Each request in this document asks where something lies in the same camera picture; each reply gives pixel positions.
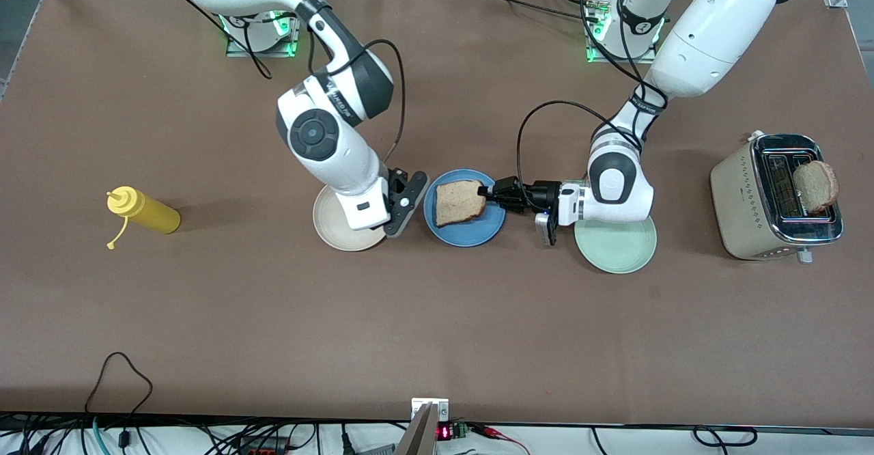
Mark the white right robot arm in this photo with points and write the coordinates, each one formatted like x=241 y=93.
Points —
x=341 y=161

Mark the yellow squeeze sauce bottle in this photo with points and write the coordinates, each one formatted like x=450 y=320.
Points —
x=153 y=214

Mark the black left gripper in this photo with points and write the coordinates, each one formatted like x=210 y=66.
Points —
x=534 y=196

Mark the toasted brown bread slice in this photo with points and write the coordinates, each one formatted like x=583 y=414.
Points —
x=457 y=202
x=817 y=185

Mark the blue round plate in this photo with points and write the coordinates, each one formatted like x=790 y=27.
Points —
x=464 y=236

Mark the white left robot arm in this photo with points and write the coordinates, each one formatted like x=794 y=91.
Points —
x=710 y=38

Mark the grey metal camera mount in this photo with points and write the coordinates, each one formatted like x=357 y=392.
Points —
x=427 y=410

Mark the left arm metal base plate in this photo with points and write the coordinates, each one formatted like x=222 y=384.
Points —
x=625 y=60

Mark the red LED display module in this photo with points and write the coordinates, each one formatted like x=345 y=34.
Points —
x=452 y=432

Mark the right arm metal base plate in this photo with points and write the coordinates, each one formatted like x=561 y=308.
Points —
x=259 y=52

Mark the pale green round plate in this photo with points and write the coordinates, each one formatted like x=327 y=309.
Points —
x=614 y=250

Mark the beige round plate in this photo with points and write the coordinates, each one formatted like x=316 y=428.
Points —
x=334 y=229

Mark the beige chrome toaster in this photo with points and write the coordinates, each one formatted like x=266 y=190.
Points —
x=741 y=223

